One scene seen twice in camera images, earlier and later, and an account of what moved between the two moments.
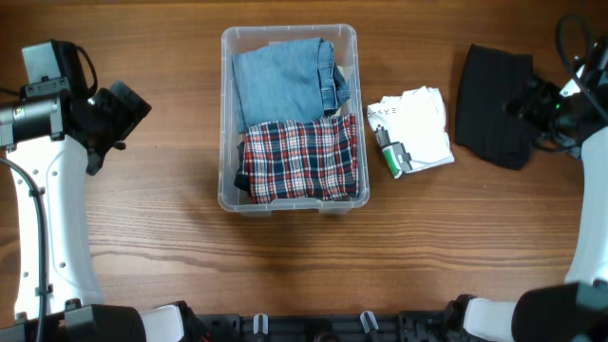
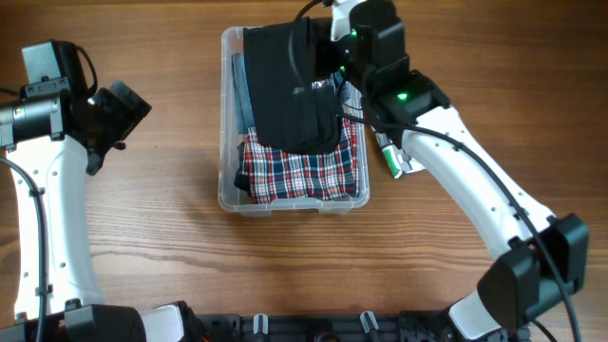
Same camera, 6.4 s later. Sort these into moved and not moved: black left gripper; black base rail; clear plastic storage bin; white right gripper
Moved: white right gripper
Not moved: black base rail; black left gripper; clear plastic storage bin
